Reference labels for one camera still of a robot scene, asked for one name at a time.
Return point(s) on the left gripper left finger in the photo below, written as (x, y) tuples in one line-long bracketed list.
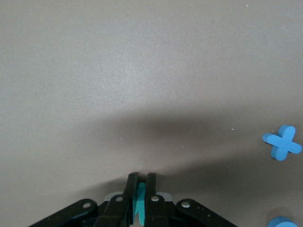
[(113, 212)]

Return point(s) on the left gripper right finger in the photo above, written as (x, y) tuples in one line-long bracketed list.
[(158, 212)]

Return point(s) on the teal foam letter y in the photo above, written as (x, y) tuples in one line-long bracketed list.
[(141, 203)]

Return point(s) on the blue foam letter o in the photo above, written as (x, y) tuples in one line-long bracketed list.
[(279, 223)]

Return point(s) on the blue foam letter x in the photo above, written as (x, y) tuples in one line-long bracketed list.
[(282, 144)]

